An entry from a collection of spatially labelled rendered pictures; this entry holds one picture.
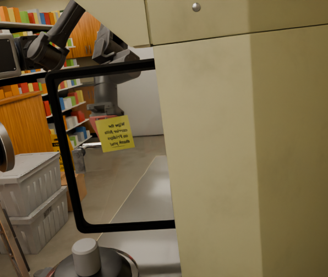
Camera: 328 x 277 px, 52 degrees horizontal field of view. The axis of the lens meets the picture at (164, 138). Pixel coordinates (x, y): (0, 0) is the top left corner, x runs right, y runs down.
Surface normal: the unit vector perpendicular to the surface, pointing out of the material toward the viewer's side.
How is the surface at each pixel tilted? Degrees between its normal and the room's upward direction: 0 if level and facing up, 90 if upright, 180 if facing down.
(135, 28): 90
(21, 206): 96
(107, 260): 5
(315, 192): 90
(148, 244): 0
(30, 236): 96
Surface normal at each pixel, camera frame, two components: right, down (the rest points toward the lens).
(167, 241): -0.12, -0.96
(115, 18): -0.21, 0.28
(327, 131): 0.54, 0.15
